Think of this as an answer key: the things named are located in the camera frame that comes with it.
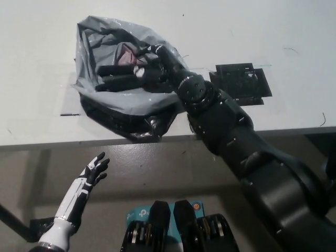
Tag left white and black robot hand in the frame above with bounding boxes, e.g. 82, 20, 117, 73
54, 151, 111, 226

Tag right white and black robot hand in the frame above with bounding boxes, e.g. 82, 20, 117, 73
94, 45, 190, 93

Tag grey and black plastic bag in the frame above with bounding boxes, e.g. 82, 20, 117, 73
74, 15, 190, 144

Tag pink crumpled item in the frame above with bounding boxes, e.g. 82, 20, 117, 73
115, 44, 144, 66

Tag teal router box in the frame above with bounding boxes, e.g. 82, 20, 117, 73
125, 199, 207, 252

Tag black table leg bar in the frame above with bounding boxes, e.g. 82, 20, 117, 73
0, 202, 27, 229

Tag black robot legs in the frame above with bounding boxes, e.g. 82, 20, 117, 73
119, 199, 241, 252

